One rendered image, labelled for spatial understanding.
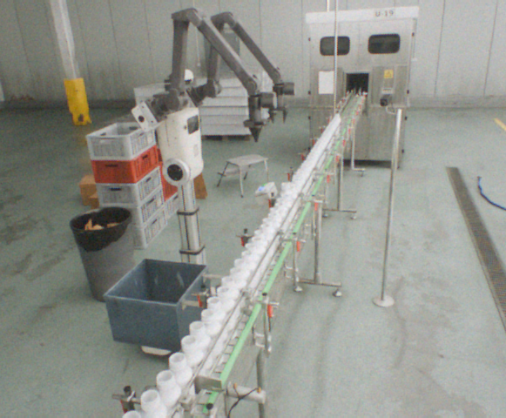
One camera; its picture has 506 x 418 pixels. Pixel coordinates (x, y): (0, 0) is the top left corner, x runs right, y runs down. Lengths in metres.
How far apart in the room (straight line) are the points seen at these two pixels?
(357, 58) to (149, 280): 4.83
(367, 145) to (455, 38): 5.88
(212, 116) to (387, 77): 3.59
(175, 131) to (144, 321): 1.01
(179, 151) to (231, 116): 6.07
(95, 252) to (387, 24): 4.58
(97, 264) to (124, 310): 1.63
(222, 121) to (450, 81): 5.96
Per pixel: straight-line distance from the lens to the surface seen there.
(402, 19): 6.25
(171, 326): 1.71
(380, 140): 6.39
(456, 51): 11.84
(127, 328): 1.82
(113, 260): 3.36
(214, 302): 1.26
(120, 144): 3.99
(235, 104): 8.32
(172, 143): 2.32
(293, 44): 11.99
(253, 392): 1.09
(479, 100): 12.01
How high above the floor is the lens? 1.85
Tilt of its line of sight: 22 degrees down
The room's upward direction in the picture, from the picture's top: 3 degrees counter-clockwise
